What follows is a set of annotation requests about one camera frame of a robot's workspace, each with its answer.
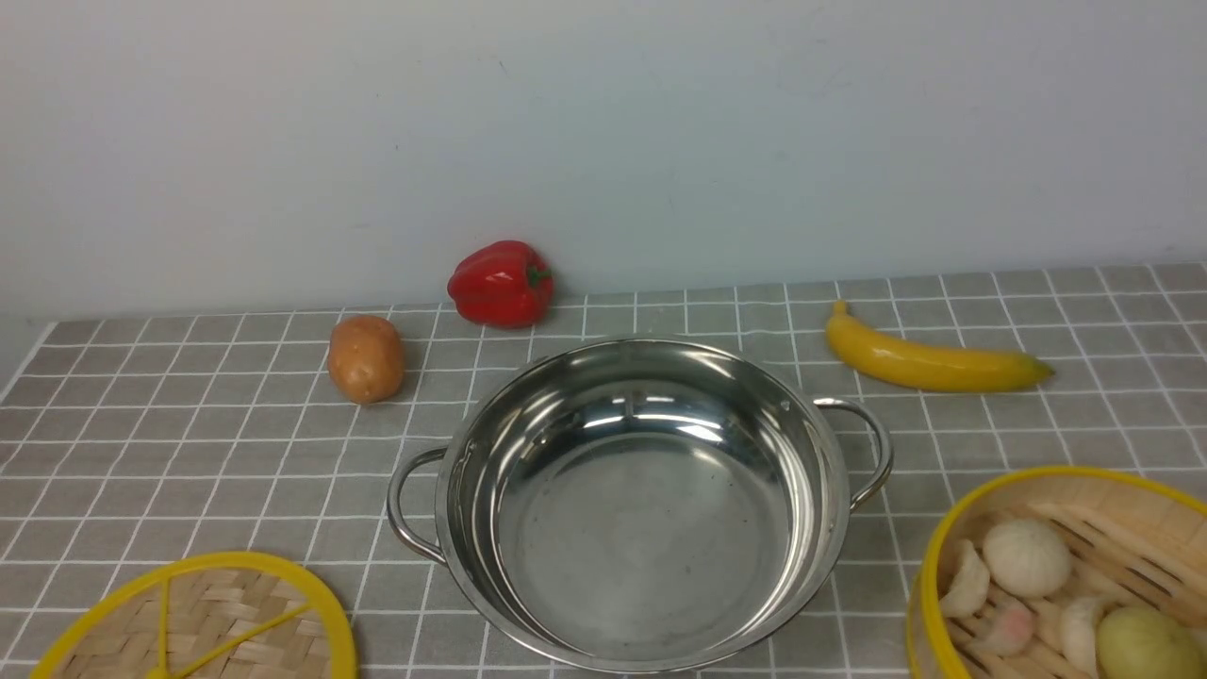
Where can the pink tinted dumpling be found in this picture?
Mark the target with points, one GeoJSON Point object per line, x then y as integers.
{"type": "Point", "coordinates": [1009, 632]}

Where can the red bell pepper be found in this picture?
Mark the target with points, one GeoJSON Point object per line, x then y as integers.
{"type": "Point", "coordinates": [505, 285]}

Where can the grey checkered tablecloth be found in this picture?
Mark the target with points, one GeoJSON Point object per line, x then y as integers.
{"type": "Point", "coordinates": [132, 442]}

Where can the green round bun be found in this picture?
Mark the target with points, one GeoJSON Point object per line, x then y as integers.
{"type": "Point", "coordinates": [1139, 642]}

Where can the yellow banana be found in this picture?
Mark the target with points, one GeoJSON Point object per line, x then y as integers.
{"type": "Point", "coordinates": [927, 367]}

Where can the woven bamboo steamer lid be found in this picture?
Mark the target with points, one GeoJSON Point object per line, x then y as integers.
{"type": "Point", "coordinates": [219, 615]}

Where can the stainless steel pot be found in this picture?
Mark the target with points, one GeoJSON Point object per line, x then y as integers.
{"type": "Point", "coordinates": [642, 505]}

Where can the bamboo steamer basket yellow rim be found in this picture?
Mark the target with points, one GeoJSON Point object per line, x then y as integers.
{"type": "Point", "coordinates": [1133, 541]}

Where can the pale folded dumpling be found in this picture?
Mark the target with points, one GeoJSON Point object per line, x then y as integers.
{"type": "Point", "coordinates": [968, 589]}

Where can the brown potato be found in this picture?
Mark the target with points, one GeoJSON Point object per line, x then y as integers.
{"type": "Point", "coordinates": [366, 359]}

